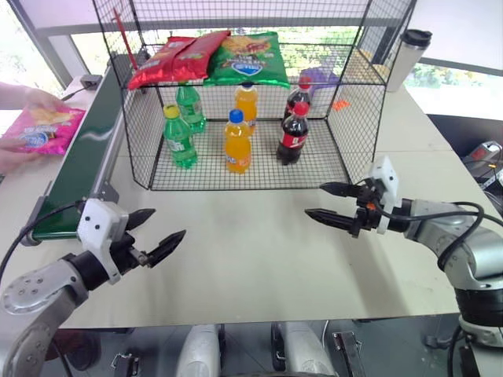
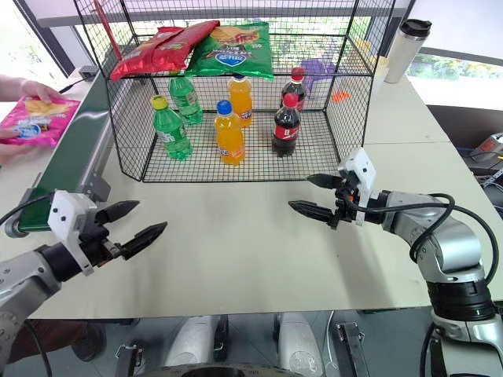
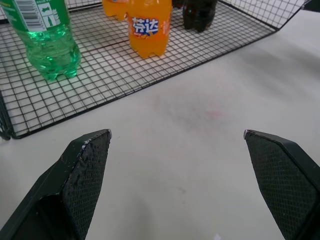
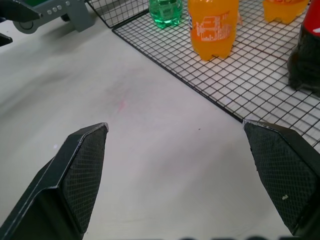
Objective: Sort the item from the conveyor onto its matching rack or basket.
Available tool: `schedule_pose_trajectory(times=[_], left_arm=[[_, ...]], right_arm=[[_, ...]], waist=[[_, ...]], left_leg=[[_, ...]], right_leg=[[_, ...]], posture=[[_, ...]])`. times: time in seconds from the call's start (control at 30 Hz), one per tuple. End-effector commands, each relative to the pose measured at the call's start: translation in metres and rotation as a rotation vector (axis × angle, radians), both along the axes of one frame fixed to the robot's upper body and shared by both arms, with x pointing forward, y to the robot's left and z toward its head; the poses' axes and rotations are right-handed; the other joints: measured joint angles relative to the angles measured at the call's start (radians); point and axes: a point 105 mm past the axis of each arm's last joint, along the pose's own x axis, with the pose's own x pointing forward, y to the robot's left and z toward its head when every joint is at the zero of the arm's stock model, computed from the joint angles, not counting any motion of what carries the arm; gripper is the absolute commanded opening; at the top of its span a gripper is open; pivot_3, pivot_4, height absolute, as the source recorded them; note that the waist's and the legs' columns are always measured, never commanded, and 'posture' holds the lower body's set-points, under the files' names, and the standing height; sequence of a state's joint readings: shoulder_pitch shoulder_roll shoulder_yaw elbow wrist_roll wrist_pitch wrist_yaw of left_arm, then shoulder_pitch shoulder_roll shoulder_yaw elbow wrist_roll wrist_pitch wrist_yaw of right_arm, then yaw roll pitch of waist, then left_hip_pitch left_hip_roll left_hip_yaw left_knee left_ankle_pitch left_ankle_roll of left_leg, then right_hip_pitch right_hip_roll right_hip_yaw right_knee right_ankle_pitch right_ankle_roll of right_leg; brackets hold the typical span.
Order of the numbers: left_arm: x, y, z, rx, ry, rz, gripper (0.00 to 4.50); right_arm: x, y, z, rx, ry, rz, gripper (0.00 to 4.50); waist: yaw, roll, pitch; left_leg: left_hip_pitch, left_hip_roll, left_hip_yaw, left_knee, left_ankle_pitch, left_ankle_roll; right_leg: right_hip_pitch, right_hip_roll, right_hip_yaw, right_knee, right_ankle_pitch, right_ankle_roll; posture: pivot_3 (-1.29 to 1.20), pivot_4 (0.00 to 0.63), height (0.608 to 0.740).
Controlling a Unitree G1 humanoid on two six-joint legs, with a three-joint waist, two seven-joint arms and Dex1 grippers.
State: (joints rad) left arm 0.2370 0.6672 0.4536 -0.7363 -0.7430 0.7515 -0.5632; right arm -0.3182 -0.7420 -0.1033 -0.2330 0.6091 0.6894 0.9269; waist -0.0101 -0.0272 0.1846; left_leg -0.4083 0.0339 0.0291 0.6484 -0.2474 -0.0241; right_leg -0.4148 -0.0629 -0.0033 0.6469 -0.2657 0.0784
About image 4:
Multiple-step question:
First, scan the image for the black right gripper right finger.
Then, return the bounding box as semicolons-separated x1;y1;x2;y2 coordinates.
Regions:
242;119;320;238

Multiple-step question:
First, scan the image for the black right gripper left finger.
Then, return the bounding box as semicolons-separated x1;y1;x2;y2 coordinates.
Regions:
0;122;110;240

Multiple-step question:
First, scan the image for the dark cola bottle red label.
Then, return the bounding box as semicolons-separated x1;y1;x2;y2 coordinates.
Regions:
287;0;320;96

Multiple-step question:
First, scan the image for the orange soda bottle white label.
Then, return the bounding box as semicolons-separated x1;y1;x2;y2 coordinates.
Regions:
187;0;240;62

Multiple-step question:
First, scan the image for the green soda bottle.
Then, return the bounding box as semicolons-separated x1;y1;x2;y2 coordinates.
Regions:
148;0;184;30

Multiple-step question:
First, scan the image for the black wire grid rack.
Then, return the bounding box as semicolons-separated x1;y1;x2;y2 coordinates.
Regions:
84;0;320;148

